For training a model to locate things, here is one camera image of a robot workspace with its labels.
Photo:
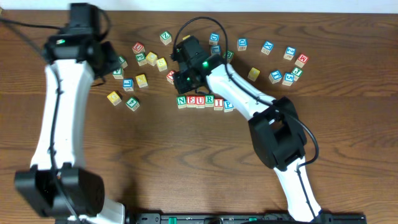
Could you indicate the plain yellow block centre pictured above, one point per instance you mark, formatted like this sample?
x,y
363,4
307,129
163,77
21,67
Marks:
x,y
253,74

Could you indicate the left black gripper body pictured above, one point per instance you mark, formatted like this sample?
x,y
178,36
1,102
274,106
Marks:
x,y
111,58

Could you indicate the blue 5 block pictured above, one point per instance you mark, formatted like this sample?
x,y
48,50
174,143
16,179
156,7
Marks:
x,y
288,79

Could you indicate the yellow block far left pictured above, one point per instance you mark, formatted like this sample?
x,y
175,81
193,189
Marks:
x,y
114,98

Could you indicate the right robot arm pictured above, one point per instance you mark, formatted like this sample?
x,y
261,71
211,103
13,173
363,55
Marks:
x,y
278,136

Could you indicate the blue T block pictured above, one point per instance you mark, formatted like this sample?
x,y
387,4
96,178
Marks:
x,y
275,76

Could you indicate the blue L block centre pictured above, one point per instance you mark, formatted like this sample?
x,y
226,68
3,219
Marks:
x,y
215,49

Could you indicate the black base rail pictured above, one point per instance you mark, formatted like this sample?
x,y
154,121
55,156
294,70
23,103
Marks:
x,y
324,218

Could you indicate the yellow S block left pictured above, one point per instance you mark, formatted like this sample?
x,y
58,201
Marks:
x,y
161,64

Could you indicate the green B block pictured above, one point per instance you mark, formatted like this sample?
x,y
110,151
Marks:
x,y
228,56

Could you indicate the blue D block top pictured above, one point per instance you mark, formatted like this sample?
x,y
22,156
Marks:
x,y
214,39

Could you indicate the green R block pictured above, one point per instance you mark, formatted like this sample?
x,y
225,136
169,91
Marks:
x,y
209,101

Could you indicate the red A block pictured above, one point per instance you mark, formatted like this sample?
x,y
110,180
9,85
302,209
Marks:
x,y
170,77

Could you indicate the yellow K block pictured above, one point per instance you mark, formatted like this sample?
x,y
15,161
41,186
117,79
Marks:
x,y
141,81

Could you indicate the green V block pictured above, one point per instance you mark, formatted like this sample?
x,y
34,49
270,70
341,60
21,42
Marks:
x,y
119,73

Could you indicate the green 4 block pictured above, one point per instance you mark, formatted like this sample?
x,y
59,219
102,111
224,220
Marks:
x,y
132,104

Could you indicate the red I block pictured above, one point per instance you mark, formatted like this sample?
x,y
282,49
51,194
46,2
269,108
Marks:
x,y
218,104

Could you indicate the red M block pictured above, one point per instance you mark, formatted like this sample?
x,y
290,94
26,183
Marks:
x,y
301,60

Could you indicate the blue D block right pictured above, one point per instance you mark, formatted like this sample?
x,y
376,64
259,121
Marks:
x,y
242,44

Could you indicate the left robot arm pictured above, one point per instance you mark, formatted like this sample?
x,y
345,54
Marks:
x,y
57,184

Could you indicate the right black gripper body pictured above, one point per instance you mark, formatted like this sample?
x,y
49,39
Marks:
x,y
181,82

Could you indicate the red u block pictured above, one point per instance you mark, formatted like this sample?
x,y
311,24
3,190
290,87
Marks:
x,y
138,48
200,102

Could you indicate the green N block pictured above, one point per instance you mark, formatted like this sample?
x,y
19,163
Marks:
x,y
181,102

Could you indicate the green J block right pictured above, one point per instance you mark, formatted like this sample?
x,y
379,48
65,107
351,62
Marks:
x,y
297,72

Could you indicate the blue d block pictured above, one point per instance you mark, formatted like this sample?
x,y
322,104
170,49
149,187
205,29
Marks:
x,y
214,39
242,44

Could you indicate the green j block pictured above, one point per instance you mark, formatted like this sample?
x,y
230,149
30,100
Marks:
x,y
297,72
141,59

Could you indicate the blue L block left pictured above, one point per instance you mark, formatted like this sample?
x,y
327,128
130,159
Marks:
x,y
128,84

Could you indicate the red E block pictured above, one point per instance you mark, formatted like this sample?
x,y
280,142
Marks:
x,y
191,102

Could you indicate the yellow C block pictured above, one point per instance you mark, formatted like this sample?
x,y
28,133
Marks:
x,y
151,58

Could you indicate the blue X block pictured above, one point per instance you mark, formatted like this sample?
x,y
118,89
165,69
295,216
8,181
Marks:
x,y
267,47

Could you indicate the blue 2 block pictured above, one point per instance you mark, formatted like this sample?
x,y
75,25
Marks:
x,y
289,53

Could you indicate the blue l block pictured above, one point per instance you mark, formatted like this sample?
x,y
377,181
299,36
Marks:
x,y
128,84
215,49

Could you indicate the green J block left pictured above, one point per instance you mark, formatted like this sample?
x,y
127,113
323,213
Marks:
x,y
141,59

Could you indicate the blue P block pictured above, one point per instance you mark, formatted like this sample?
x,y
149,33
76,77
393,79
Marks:
x,y
227,106

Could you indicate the green Z block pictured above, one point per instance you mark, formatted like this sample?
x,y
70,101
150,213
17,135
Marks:
x,y
165,37

